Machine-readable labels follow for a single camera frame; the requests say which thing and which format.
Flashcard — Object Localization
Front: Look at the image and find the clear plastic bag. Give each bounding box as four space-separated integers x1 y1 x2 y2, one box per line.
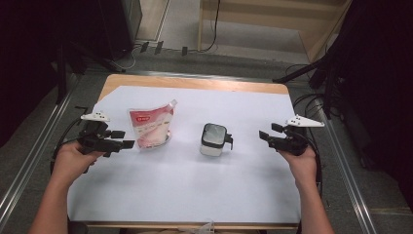
181 218 217 234

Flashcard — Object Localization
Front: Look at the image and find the black stand with thin pole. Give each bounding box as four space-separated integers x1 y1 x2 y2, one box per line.
55 40 127 105

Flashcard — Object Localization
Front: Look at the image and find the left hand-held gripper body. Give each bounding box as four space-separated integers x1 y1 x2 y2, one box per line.
77 111 124 159

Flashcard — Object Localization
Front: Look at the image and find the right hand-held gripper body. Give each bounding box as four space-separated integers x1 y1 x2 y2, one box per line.
268 114 325 156

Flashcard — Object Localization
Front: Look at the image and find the long metal floor rail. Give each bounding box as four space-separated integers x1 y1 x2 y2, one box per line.
316 97 378 234
0 76 79 225

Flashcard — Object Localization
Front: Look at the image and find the wooden table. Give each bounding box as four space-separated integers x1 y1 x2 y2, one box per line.
69 73 301 230

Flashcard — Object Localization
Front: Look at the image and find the black hanging cable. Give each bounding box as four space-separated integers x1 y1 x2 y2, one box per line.
194 0 222 54

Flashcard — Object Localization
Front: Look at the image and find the white floor cable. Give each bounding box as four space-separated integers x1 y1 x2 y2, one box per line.
111 45 141 72

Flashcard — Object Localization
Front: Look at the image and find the person's left hand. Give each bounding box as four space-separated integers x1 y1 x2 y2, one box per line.
52 141 106 190

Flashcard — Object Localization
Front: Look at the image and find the short metal floor rail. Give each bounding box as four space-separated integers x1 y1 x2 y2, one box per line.
125 69 274 83

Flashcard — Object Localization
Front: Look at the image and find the person's right hand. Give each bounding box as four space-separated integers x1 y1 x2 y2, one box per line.
277 146 318 189

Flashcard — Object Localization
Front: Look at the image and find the light wooden frame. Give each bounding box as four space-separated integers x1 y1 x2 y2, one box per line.
197 0 354 63

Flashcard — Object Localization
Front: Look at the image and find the black stand with long leg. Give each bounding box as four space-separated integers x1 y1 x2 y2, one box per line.
272 48 345 120

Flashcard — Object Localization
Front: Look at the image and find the left hand-held gripper cable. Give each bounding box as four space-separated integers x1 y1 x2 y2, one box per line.
50 118 82 174

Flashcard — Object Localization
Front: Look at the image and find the red and white spouted pouch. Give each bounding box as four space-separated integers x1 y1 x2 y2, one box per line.
129 98 178 151

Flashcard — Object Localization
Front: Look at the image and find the dark curtain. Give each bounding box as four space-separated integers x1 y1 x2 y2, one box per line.
337 0 413 209
0 0 101 147

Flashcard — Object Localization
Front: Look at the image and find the right hand-held gripper cable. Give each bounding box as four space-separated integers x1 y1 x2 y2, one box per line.
301 130 324 199

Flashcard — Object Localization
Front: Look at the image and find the black cabinet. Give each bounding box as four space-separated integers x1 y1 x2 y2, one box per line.
96 0 143 61

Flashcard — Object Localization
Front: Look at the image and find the black floor cable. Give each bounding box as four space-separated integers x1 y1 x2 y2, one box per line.
285 62 325 199

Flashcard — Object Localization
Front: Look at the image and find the hand-held gripper cable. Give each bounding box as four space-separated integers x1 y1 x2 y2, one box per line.
301 130 324 199
50 118 82 174

